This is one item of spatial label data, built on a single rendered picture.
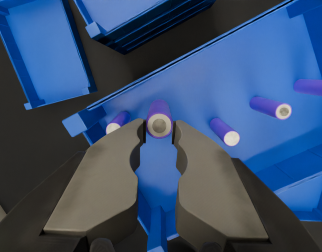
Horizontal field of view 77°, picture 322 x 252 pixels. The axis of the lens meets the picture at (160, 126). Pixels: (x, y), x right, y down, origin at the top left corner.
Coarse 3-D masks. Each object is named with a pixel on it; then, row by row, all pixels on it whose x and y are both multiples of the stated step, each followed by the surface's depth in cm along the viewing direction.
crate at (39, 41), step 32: (0, 0) 55; (32, 0) 59; (64, 0) 57; (0, 32) 57; (32, 32) 62; (64, 32) 62; (32, 64) 64; (64, 64) 64; (32, 96) 64; (64, 96) 67
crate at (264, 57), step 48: (288, 0) 20; (240, 48) 26; (288, 48) 26; (144, 96) 27; (192, 96) 27; (240, 96) 27; (288, 96) 27; (144, 144) 29; (240, 144) 29; (288, 144) 29; (144, 192) 31
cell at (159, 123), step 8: (152, 104) 17; (160, 104) 16; (152, 112) 13; (160, 112) 13; (168, 112) 14; (152, 120) 13; (160, 120) 13; (168, 120) 13; (152, 128) 13; (160, 128) 13; (168, 128) 13; (152, 136) 13; (160, 136) 13
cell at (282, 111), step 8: (256, 96) 27; (256, 104) 25; (264, 104) 24; (272, 104) 22; (280, 104) 21; (288, 104) 21; (264, 112) 24; (272, 112) 22; (280, 112) 21; (288, 112) 21
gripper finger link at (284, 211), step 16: (240, 160) 9; (240, 176) 8; (256, 176) 8; (256, 192) 8; (272, 192) 8; (256, 208) 7; (272, 208) 7; (288, 208) 7; (272, 224) 6; (288, 224) 6; (272, 240) 6; (288, 240) 6; (304, 240) 6
